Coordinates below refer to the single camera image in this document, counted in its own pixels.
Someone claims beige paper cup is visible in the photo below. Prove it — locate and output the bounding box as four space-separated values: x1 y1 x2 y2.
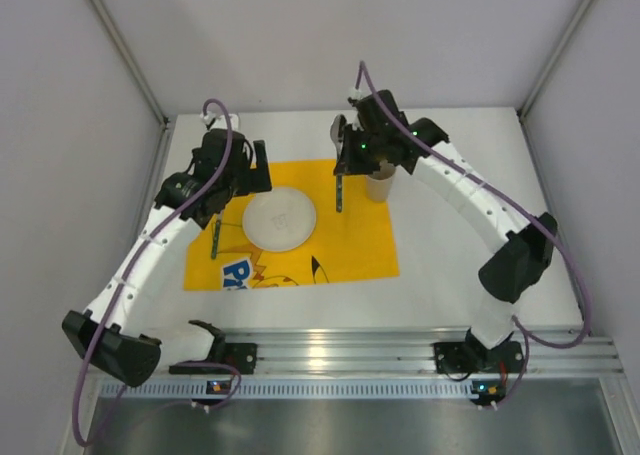
366 168 395 203

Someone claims spoon with green handle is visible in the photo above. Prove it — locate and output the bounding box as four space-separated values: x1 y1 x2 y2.
330 114 346 213

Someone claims cream round plate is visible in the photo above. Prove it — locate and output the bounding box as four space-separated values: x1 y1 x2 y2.
242 187 317 253

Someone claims fork with green handle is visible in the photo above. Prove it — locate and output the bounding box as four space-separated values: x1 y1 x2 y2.
210 214 222 260

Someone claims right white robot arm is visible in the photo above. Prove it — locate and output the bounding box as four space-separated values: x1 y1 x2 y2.
330 90 557 350

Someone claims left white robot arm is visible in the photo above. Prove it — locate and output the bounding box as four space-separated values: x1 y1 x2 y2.
62 129 272 387

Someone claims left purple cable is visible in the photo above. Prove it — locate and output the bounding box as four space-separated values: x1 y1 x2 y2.
73 98 242 447

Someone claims purple cable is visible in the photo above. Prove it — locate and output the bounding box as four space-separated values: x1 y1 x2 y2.
73 98 242 447
354 60 594 409

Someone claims aluminium front rail frame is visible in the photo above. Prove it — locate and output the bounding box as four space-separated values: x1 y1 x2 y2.
227 329 623 377

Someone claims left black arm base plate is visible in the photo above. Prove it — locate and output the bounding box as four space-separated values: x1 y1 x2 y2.
169 343 258 375

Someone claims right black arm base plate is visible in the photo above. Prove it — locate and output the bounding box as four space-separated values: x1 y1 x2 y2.
433 341 525 375

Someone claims left aluminium corner post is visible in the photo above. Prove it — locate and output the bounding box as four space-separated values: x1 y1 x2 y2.
85 0 169 127

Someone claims aluminium corner post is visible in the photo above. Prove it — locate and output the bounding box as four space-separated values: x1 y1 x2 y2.
85 0 169 127
516 0 598 123

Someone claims perforated metal cable strip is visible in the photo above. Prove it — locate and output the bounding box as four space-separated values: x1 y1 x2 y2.
99 378 606 400

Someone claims right aluminium corner post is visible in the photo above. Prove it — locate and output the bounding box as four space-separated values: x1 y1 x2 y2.
516 0 598 123

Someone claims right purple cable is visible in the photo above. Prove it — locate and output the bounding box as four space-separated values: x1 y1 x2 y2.
354 60 594 409

